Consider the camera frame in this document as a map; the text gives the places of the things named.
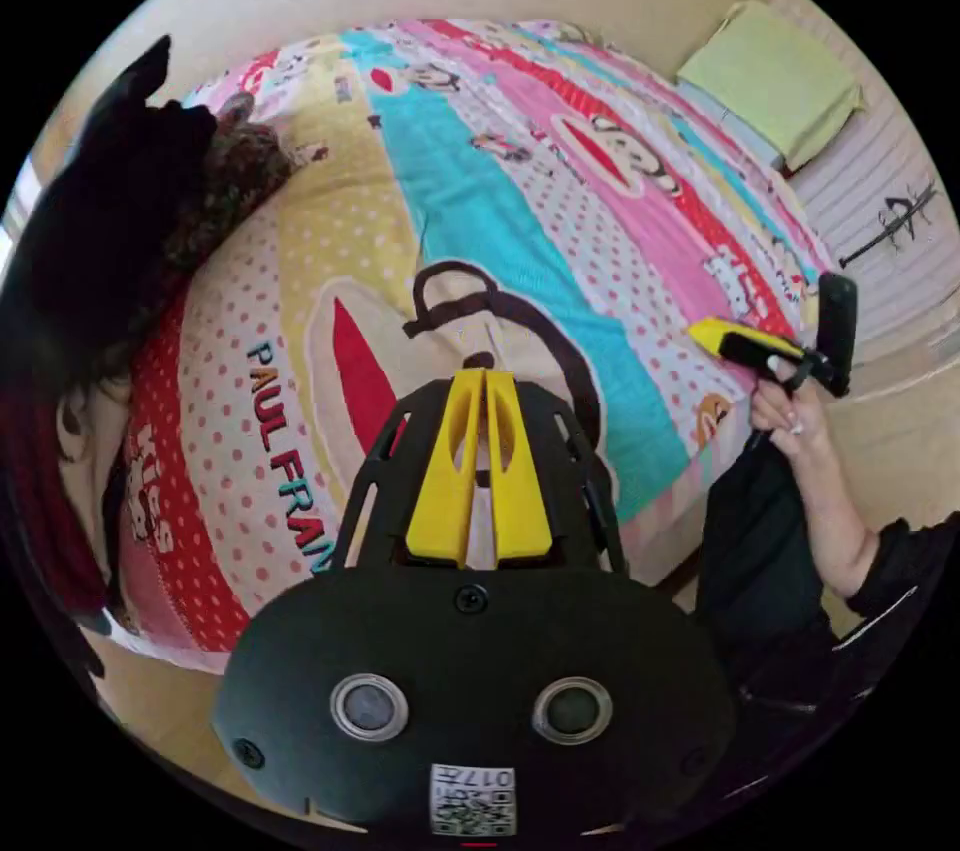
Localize person's right forearm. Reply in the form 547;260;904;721
782;436;885;602

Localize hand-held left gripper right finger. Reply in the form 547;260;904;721
485;370;555;563

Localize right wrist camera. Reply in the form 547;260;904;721
816;271;859;387

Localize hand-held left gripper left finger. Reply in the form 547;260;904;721
404;370;486;569

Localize green pillow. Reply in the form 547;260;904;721
674;0;868;175

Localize bed with printed sheet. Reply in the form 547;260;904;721
112;16;835;676

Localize pile of clothes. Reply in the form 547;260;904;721
0;33;295;642

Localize person's body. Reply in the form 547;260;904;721
691;436;960;804

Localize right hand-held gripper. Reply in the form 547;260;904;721
687;316;853;399

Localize person's right hand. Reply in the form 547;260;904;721
749;355;835;464

